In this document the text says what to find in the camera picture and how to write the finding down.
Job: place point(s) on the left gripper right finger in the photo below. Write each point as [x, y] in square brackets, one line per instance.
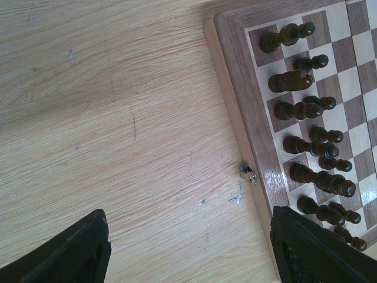
[305, 252]

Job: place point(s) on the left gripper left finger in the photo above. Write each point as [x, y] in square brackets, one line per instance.
[80, 253]

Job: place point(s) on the wooden chess board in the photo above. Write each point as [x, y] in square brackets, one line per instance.
[345, 31]

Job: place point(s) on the dark chess bishop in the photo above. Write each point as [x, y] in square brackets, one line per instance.
[323, 212]
[300, 111]

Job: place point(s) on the dark chess knight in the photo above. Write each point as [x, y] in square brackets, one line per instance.
[354, 241]
[296, 80]

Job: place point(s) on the dark chess pawn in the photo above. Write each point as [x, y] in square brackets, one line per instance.
[306, 29]
[327, 103]
[319, 134]
[340, 165]
[349, 215]
[307, 64]

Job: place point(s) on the dark chess king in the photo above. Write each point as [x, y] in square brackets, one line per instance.
[335, 184]

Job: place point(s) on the metal board clasp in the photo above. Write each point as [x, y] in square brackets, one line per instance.
[247, 172]

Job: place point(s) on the dark chess queen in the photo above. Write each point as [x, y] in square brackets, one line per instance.
[296, 145]

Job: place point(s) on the dark chess rook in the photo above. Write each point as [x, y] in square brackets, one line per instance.
[288, 35]

